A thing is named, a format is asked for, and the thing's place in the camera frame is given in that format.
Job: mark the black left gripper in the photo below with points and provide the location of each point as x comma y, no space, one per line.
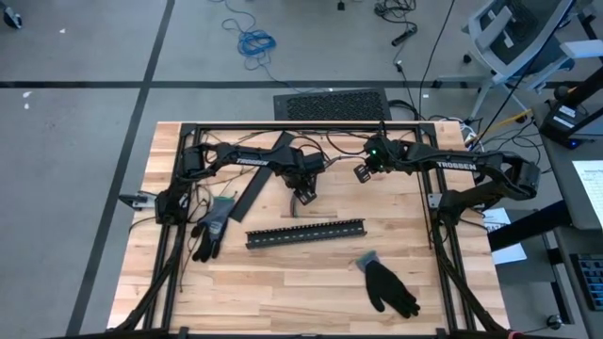
304,188

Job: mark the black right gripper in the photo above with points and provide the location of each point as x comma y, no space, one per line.
364,173

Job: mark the black duct cover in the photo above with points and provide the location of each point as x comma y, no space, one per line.
256,188

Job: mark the grey-backed work glove green cuff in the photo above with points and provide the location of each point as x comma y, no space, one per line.
212,230

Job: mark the black work glove green cuff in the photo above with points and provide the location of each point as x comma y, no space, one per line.
386,287

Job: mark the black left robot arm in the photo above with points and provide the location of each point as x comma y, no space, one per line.
245,157

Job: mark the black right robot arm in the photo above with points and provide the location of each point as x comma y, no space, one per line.
452,165

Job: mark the black perforated computer case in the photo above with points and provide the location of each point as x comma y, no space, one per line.
330,104

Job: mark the black power plug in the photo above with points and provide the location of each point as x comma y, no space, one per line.
398,66

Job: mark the black power strip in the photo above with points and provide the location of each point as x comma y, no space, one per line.
404,36

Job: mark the white floor paper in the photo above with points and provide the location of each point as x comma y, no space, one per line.
511,254

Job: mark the small black floor object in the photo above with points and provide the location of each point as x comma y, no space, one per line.
340,5

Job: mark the black desk bar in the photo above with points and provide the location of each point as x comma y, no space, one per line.
527,226

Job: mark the operator side desk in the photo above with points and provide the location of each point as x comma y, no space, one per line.
560,188

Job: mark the black box device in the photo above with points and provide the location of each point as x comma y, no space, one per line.
560,124

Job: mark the grey mesh office chair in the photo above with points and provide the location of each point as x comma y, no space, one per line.
518,37

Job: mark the white sheet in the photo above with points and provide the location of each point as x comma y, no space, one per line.
591,188

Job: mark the black caster wheel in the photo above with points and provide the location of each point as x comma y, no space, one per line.
11,19
554,321

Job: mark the black keyboard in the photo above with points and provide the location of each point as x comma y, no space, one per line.
591,282

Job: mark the operator keyboard desk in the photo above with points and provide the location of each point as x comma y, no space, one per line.
577,325

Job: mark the black aluminium post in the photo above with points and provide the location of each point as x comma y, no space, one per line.
589,85

